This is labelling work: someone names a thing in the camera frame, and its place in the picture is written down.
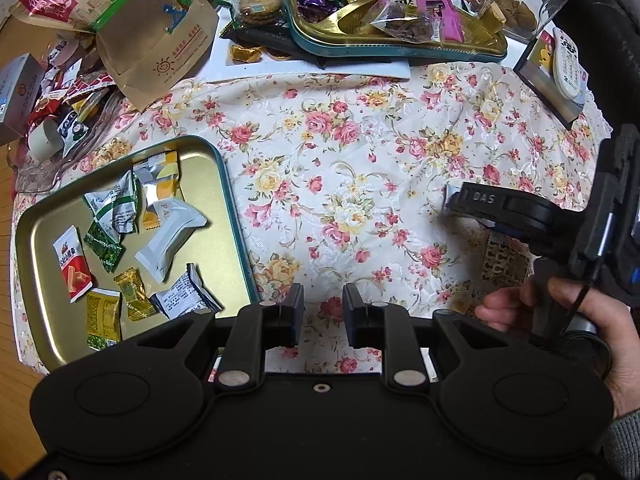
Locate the green white snack packet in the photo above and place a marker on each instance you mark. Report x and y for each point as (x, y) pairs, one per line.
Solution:
(117, 200)

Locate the white orange snack packet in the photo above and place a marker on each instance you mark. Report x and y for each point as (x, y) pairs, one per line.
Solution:
(162, 195)

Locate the red white snack packet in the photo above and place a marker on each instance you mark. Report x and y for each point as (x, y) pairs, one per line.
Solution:
(72, 265)

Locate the person's right forearm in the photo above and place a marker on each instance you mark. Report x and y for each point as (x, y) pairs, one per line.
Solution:
(625, 445)

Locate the navy white snack packet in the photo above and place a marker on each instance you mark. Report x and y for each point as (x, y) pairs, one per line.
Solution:
(187, 295)

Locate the grey cardboard box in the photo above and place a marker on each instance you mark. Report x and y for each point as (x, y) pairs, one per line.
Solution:
(17, 95)

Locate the white flat board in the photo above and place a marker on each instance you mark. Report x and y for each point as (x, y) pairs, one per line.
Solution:
(360, 67)

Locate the white remote control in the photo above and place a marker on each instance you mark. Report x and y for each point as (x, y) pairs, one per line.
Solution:
(570, 65)

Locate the teal gold tin tray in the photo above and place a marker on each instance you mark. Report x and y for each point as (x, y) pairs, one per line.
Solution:
(400, 52)
(45, 220)

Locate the pink snack packet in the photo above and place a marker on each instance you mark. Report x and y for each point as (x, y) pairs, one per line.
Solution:
(445, 20)

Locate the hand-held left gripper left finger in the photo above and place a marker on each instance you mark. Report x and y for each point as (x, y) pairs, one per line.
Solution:
(294, 317)

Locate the beige patterned packet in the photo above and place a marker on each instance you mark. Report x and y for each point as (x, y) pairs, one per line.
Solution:
(505, 262)

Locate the gold foil candy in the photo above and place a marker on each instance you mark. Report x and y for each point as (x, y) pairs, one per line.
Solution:
(245, 53)

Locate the kraft paper bag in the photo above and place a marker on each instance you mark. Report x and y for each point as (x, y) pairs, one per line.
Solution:
(150, 30)

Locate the dark green candy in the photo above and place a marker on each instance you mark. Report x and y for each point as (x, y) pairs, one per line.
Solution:
(105, 250)

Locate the yellow green snack packet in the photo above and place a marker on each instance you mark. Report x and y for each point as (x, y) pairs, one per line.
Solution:
(104, 317)

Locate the floral tablecloth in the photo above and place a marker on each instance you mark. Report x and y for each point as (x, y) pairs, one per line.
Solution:
(350, 170)

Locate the white tape roll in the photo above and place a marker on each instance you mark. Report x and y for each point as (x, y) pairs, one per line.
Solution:
(45, 140)

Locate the black white snack packet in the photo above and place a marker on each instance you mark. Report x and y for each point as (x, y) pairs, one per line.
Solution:
(74, 130)

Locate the clear glass dish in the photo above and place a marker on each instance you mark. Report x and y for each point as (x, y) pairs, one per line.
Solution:
(50, 175)

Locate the black flat packet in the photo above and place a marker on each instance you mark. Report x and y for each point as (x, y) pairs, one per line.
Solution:
(260, 37)

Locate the person's right hand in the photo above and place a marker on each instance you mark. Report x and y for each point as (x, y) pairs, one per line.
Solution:
(620, 355)

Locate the large white snack packet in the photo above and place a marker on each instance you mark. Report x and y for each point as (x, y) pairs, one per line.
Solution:
(170, 240)

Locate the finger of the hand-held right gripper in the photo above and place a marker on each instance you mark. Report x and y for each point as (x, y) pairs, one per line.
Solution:
(475, 202)

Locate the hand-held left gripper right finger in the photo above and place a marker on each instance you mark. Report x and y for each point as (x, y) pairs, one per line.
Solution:
(352, 317)

